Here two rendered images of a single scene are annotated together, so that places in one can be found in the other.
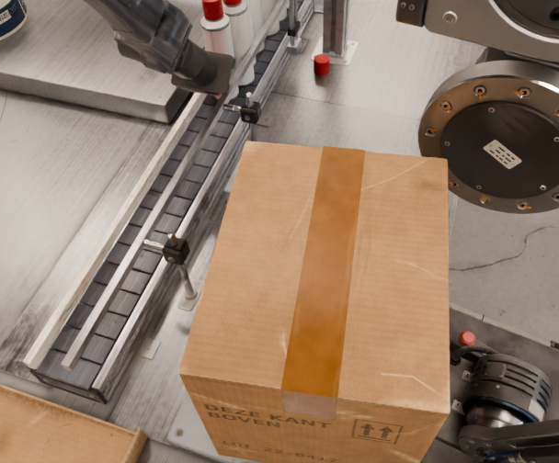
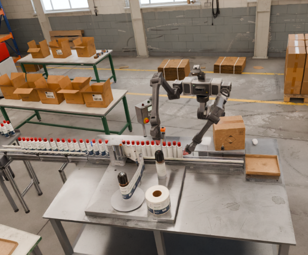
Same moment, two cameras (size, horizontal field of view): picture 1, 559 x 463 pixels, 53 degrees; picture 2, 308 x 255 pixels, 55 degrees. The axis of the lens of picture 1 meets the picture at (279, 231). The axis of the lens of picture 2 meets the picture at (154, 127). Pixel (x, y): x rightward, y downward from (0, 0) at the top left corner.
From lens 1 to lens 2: 302 cm
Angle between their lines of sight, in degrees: 67
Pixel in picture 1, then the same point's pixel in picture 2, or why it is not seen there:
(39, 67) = (176, 187)
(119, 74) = (177, 174)
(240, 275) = (233, 126)
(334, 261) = (229, 121)
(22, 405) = (247, 169)
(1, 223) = (217, 184)
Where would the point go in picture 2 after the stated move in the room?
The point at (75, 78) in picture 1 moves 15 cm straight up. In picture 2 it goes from (179, 180) to (178, 168)
